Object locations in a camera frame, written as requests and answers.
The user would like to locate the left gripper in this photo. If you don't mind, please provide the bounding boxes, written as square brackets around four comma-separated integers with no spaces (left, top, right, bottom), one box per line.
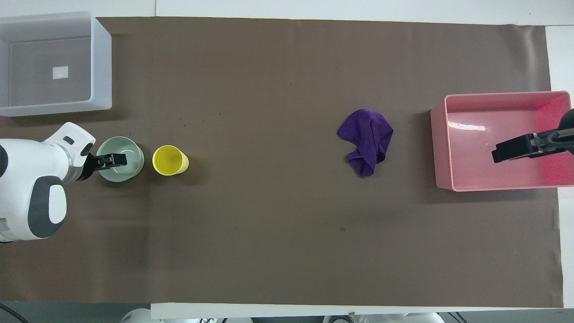
[77,153,104,182]

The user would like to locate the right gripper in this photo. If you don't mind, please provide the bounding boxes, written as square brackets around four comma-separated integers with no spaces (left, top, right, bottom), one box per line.
[556,108,574,157]

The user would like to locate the translucent white plastic box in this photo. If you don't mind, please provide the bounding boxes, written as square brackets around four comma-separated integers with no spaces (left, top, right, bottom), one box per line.
[0,11,113,118]

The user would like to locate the pink plastic box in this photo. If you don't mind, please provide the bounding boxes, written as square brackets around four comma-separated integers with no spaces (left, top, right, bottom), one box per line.
[430,91,574,192]

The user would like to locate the pale green bowl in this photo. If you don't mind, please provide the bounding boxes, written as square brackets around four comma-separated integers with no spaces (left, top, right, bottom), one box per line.
[96,136,145,183]

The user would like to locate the yellow plastic cup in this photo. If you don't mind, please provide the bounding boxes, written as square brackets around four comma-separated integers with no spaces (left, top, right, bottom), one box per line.
[152,145,190,176]

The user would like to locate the purple cloth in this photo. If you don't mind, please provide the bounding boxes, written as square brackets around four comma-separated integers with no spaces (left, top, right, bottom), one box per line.
[337,109,394,177]

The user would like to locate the black cable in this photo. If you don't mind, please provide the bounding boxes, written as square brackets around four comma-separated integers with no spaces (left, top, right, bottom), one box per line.
[0,302,21,323]

